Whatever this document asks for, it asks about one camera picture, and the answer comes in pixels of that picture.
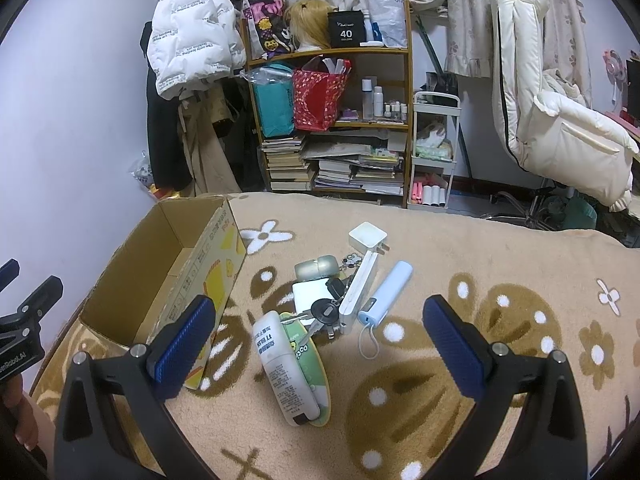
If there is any teal bag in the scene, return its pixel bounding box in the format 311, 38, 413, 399
250, 63, 294, 138

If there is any black box marked 40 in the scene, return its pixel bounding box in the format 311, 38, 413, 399
328, 10, 367, 49

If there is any black hanging coat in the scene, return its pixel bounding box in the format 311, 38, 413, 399
140, 22, 192, 192

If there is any wooden bookshelf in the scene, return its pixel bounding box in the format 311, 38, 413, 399
240, 0, 416, 209

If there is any beige patterned plush blanket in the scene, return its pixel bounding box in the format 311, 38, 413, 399
34, 193, 639, 479

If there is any pink black printed bag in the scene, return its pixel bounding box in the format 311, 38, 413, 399
242, 0, 294, 60

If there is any snack bag on floor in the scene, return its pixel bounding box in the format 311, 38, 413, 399
129, 152, 175, 200

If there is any light blue power bank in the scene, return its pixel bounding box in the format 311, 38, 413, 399
358, 260, 413, 328

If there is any brown cardboard box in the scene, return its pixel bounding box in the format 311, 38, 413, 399
79, 195, 249, 392

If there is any white square charger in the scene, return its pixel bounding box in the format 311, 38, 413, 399
348, 221, 390, 255
292, 278, 346, 338

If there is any green oval board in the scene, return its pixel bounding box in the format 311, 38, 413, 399
280, 312, 332, 427

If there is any black car key bunch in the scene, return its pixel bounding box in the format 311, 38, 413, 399
292, 254, 362, 338

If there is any stack of books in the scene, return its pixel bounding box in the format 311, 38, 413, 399
260, 129, 407, 197

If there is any white printed tube bottle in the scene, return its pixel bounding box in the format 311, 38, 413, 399
253, 311, 321, 426

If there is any red patterned gift bag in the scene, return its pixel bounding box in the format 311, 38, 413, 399
293, 55, 352, 132

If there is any white rolling cart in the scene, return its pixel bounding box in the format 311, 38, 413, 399
407, 90, 461, 212

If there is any blonde wig head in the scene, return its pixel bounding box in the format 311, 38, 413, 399
285, 0, 333, 52

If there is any white slim power bank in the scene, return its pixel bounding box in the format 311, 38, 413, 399
338, 252, 378, 335

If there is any person's left hand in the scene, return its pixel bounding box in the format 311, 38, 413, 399
1, 375, 38, 451

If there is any green earbud case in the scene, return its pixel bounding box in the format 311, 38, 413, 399
294, 255, 341, 282

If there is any white puffer jacket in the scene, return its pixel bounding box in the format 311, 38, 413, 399
146, 0, 246, 101

